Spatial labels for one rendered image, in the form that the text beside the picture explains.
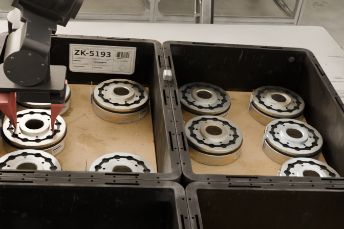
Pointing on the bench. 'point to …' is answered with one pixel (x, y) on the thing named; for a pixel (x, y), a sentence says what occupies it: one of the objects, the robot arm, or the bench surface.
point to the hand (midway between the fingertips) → (34, 121)
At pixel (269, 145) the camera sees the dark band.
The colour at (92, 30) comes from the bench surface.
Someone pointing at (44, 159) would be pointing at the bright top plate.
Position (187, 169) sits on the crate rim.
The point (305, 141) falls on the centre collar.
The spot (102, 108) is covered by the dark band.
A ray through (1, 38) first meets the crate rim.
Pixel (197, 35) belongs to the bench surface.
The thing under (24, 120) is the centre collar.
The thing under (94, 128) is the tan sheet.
